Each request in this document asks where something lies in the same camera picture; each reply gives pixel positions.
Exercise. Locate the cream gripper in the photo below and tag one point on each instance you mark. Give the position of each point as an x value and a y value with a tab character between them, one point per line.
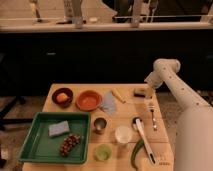
149	92

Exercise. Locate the black whiteboard eraser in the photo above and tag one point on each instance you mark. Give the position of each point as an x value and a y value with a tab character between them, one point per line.
139	93

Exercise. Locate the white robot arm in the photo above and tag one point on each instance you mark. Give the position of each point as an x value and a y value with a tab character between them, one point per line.
194	139

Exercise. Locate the silver fork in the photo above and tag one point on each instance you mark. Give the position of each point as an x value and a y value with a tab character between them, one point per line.
151	109

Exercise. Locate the grey cloth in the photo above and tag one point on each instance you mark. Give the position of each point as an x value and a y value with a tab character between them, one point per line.
108	103

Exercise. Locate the white cup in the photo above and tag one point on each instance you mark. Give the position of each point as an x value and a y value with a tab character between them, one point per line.
123	135

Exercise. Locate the green chili pepper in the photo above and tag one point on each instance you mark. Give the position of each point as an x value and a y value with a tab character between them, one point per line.
136	149

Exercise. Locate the small metal cup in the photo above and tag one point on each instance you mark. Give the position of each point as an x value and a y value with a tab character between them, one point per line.
100	125

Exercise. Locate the orange bowl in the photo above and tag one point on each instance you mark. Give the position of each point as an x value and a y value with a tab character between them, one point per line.
88	100

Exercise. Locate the dark brown bowl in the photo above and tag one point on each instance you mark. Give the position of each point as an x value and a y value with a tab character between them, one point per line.
68	92

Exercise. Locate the orange fruit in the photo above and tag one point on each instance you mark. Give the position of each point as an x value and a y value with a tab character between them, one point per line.
61	97

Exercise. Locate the blue sponge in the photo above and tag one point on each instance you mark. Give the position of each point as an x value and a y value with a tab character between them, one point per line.
58	129

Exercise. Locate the red grape bunch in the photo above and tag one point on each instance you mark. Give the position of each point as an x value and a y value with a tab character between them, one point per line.
69	143

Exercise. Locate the dark counter cabinet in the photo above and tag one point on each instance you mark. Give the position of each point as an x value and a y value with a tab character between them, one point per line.
37	60

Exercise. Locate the green plastic tray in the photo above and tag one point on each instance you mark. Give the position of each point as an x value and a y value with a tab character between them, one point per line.
39	147

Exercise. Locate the black office chair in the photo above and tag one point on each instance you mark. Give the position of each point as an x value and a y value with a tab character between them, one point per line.
8	107

